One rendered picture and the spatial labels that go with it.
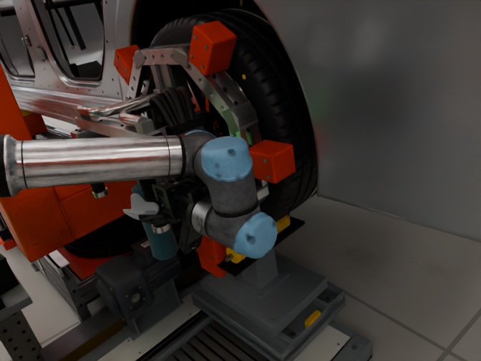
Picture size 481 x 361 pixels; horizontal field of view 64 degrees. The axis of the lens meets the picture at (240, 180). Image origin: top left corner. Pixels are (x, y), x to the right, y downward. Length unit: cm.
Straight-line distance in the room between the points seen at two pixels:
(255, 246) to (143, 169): 23
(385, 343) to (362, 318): 14
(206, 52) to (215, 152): 37
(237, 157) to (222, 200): 7
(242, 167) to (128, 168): 20
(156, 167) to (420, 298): 134
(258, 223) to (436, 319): 120
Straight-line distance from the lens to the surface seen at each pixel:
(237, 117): 87
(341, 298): 153
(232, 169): 56
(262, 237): 61
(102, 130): 103
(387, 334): 162
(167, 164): 66
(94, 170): 65
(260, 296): 143
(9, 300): 151
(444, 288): 183
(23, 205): 142
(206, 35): 88
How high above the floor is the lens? 120
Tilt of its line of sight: 25 degrees down
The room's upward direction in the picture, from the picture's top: 11 degrees counter-clockwise
